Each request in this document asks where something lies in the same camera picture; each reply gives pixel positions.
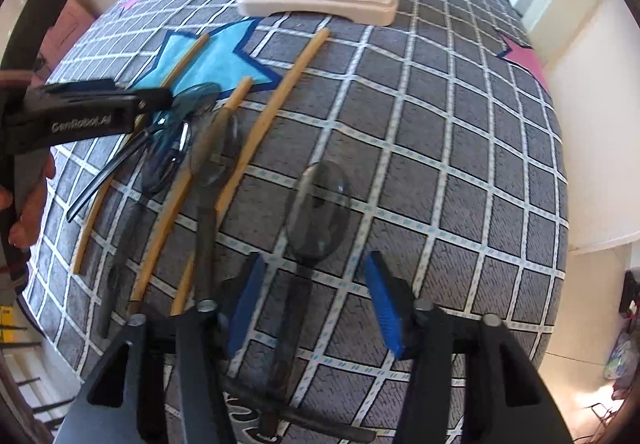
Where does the large pink box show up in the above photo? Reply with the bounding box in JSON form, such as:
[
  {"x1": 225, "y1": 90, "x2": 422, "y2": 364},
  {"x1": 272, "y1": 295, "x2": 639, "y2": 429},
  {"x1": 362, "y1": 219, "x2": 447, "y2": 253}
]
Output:
[{"x1": 37, "y1": 0, "x2": 98, "y2": 74}]

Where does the grey checked star blanket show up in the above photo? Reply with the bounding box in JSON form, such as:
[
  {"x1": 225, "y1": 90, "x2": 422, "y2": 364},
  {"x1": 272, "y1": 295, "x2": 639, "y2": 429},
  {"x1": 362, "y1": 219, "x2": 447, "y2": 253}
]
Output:
[{"x1": 25, "y1": 0, "x2": 571, "y2": 444}]

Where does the wooden chopstick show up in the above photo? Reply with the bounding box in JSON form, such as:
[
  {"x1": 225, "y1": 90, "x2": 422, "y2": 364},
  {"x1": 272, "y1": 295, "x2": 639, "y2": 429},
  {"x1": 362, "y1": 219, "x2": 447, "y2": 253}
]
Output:
[
  {"x1": 72, "y1": 32, "x2": 211, "y2": 275},
  {"x1": 127, "y1": 78, "x2": 255, "y2": 315},
  {"x1": 170, "y1": 28, "x2": 331, "y2": 317}
]

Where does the clear bluish plastic spoon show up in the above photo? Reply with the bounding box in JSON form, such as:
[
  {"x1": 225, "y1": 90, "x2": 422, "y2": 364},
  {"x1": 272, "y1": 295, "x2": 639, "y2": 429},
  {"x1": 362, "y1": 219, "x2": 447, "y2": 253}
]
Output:
[{"x1": 66, "y1": 82, "x2": 222, "y2": 223}]

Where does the clear grey plastic spoon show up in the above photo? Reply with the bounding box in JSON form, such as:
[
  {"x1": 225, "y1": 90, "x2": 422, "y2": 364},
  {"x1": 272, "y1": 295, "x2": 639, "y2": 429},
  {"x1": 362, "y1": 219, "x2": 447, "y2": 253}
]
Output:
[{"x1": 267, "y1": 161, "x2": 352, "y2": 392}]

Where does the dark utensil handle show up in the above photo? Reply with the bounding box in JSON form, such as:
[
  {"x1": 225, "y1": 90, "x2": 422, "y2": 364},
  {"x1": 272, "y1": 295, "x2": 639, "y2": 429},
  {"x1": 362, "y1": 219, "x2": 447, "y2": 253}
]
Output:
[{"x1": 222, "y1": 376, "x2": 377, "y2": 444}]

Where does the dark floor device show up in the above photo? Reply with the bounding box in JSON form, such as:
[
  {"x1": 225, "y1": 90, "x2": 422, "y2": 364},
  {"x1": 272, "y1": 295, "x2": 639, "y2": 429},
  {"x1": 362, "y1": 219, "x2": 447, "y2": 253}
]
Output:
[{"x1": 619, "y1": 271, "x2": 640, "y2": 319}]

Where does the person's left hand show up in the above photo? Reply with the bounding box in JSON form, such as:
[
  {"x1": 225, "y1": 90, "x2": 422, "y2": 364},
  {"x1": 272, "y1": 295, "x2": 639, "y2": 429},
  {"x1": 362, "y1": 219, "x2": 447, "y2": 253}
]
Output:
[{"x1": 0, "y1": 157, "x2": 56, "y2": 249}]

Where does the metal spoon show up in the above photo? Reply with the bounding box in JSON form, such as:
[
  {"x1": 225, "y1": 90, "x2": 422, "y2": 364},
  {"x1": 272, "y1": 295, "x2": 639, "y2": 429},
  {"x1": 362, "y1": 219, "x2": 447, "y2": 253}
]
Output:
[
  {"x1": 94, "y1": 121, "x2": 193, "y2": 340},
  {"x1": 189, "y1": 110, "x2": 241, "y2": 312}
]

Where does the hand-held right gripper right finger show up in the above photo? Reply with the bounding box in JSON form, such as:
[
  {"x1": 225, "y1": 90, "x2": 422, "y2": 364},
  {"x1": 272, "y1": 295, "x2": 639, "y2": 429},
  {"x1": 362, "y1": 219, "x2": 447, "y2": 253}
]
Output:
[{"x1": 364, "y1": 251, "x2": 576, "y2": 444}]

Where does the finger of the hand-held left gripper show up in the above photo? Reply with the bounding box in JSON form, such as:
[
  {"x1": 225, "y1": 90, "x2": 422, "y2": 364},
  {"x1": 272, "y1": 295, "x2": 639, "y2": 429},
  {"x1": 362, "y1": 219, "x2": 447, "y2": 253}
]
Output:
[{"x1": 45, "y1": 78, "x2": 174, "y2": 117}]

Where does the colourful bag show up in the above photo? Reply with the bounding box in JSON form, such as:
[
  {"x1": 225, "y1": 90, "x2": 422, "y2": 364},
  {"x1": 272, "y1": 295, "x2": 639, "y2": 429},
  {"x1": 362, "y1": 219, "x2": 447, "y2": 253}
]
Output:
[{"x1": 602, "y1": 329, "x2": 636, "y2": 380}]

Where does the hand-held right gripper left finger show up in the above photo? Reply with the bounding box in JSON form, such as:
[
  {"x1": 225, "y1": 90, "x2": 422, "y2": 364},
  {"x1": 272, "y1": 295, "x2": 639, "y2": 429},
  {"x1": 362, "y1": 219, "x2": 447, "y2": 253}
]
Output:
[{"x1": 60, "y1": 251, "x2": 268, "y2": 444}]

